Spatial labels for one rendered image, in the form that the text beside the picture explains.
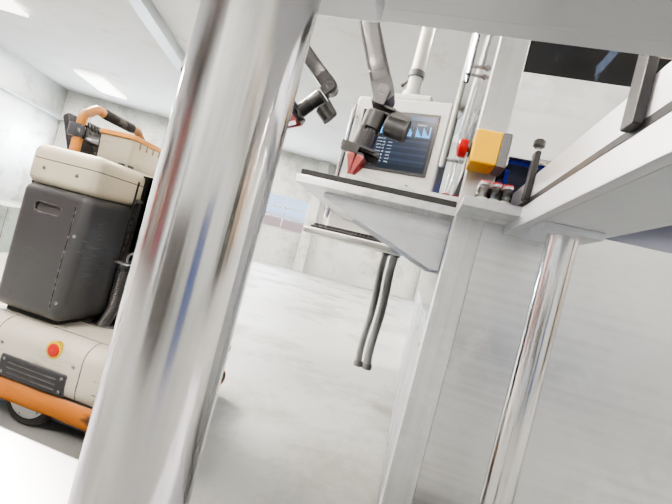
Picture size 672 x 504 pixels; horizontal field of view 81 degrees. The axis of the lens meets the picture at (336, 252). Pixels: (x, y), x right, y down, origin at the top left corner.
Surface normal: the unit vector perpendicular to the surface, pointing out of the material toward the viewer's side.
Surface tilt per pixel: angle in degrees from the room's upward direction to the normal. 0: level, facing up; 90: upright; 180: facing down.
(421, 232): 90
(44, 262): 90
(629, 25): 180
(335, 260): 90
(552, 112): 90
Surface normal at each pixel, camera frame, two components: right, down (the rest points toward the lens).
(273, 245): 0.08, 0.01
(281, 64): 0.74, 0.19
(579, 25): -0.25, 0.97
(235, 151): 0.45, 0.11
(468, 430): -0.20, -0.06
